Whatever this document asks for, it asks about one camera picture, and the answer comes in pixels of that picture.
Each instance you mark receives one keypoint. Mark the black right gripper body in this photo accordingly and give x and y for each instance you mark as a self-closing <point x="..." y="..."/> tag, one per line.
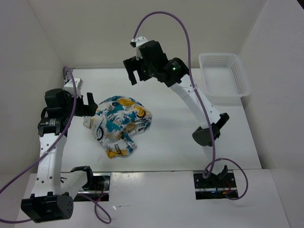
<point x="146" y="70"/>

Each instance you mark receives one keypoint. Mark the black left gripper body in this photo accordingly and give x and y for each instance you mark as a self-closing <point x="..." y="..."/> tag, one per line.
<point x="68" y="109"/>

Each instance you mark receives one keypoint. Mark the patterned white yellow teal shorts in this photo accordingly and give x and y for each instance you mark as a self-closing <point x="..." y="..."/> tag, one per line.
<point x="116" y="121"/>

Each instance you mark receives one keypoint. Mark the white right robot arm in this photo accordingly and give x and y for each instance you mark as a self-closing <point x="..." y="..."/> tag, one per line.
<point x="176" y="76"/>

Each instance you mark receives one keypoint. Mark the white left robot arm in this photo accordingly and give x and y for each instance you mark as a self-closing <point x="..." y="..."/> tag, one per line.
<point x="51" y="198"/>

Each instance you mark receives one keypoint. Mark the white plastic mesh basket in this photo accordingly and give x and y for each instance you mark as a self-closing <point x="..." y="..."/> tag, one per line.
<point x="223" y="75"/>

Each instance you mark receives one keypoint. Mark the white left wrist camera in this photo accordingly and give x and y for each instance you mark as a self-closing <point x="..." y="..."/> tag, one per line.
<point x="69" y="87"/>

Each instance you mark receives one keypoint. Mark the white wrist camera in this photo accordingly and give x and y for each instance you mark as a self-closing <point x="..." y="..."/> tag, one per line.
<point x="69" y="87"/>
<point x="136" y="42"/>

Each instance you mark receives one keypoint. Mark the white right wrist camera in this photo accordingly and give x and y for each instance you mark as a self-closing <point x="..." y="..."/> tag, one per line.
<point x="136" y="42"/>

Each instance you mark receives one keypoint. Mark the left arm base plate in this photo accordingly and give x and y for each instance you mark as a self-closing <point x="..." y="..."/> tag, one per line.
<point x="98" y="190"/>

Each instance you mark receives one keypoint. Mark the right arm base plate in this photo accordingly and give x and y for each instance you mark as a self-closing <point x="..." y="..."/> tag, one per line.
<point x="215" y="188"/>

